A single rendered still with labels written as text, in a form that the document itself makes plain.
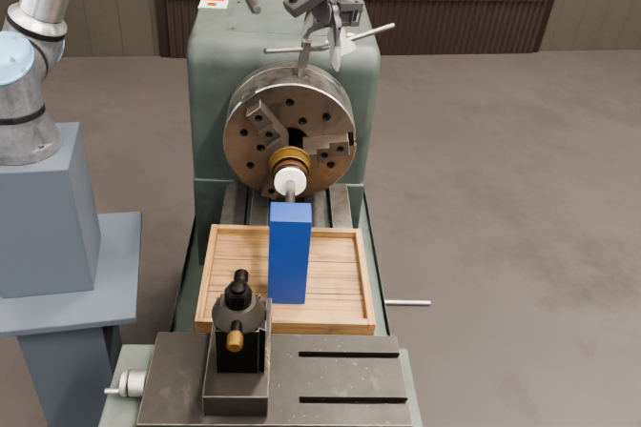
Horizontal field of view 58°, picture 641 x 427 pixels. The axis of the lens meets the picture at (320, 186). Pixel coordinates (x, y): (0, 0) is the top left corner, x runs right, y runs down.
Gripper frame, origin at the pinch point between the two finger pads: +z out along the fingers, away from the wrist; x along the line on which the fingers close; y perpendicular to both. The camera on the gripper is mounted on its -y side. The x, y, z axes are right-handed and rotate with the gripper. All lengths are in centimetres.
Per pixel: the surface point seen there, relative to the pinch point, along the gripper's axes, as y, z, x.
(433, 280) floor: 95, 121, 16
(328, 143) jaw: -0.3, 15.6, -11.4
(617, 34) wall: 428, 85, 173
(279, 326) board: -24, 38, -38
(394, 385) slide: -16, 29, -64
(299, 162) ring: -10.3, 16.2, -15.6
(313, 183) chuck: 0.7, 30.0, -7.4
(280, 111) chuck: -8.6, 11.4, -2.4
